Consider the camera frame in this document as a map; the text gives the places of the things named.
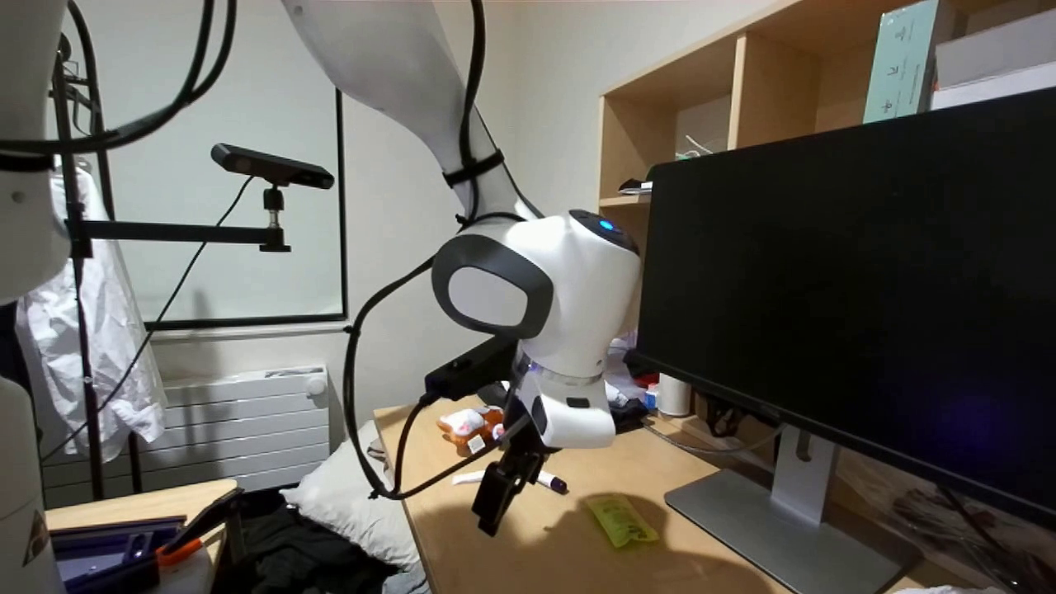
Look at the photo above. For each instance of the white radiator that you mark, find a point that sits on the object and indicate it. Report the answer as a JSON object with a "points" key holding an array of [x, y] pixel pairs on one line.
{"points": [[260, 431]]}

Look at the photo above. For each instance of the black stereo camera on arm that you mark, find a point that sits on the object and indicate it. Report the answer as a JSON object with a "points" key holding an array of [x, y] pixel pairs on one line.
{"points": [[273, 165]]}

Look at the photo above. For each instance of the purple tool tray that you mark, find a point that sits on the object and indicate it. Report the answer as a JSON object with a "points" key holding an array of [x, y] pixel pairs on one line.
{"points": [[114, 559]]}

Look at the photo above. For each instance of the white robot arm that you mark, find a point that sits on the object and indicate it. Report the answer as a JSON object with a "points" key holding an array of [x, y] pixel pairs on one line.
{"points": [[547, 291]]}

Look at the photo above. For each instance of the black computer monitor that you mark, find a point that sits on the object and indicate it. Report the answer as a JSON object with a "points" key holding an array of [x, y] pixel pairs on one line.
{"points": [[982, 431]]}

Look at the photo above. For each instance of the white tube green cap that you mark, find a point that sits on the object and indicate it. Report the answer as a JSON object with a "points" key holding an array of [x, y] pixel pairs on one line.
{"points": [[468, 475]]}

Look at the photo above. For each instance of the yellow-green sachet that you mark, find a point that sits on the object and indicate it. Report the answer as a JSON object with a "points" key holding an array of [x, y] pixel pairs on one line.
{"points": [[618, 522]]}

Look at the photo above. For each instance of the white tube dark cap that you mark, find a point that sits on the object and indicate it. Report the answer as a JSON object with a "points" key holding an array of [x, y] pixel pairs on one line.
{"points": [[552, 483]]}

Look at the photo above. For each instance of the white pillow on floor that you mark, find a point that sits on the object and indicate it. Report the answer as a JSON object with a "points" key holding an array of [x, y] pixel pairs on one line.
{"points": [[343, 500]]}

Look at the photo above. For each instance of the wooden shelf unit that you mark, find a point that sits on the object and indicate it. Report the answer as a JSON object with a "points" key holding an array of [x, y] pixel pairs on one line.
{"points": [[770, 133]]}

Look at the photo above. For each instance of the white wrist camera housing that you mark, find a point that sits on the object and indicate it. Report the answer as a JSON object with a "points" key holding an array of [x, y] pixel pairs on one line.
{"points": [[571, 422]]}

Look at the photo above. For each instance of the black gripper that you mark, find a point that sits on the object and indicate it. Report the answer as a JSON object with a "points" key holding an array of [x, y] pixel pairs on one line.
{"points": [[523, 460]]}

